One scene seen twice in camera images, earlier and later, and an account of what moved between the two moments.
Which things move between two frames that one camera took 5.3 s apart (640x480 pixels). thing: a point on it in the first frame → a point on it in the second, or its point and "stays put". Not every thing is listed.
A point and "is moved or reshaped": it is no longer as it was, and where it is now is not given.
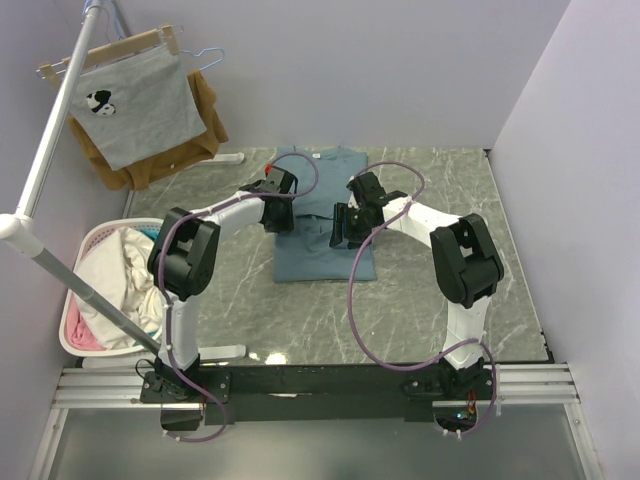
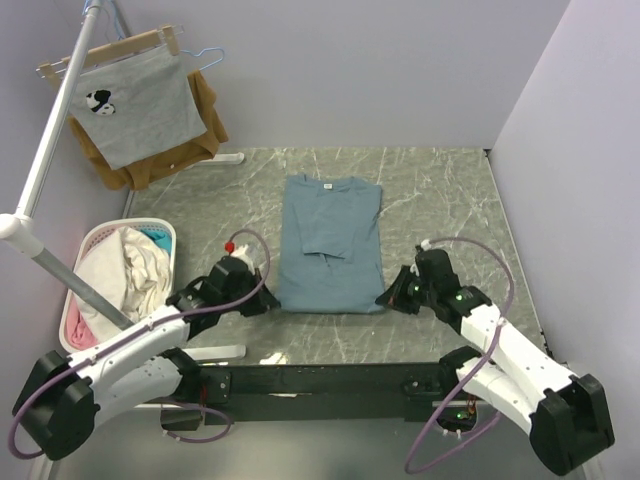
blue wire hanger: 123,35 stays put
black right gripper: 342,213 → 394,297
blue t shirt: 305,254 is moved or reshaped
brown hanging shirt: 202,147 stays put
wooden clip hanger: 167,34 stays put
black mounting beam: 318,394 stays put
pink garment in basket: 79,333 stays put
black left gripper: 287,224 → 264,301
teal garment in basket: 151,232 stays put
